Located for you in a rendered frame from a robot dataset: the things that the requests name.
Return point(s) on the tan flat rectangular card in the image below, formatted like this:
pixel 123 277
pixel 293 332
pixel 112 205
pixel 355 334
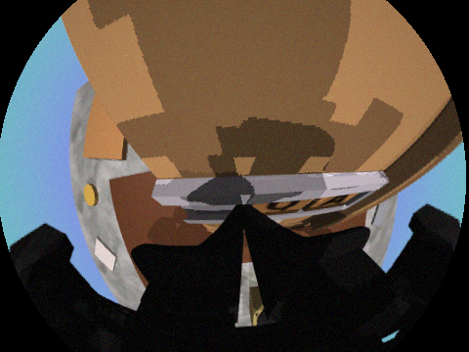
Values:
pixel 103 139

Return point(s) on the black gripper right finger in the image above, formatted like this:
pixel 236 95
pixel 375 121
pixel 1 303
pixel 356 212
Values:
pixel 280 256

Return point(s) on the yellow round disc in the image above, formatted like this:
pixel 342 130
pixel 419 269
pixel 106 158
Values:
pixel 91 194

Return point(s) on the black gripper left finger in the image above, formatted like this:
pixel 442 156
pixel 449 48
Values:
pixel 216 262

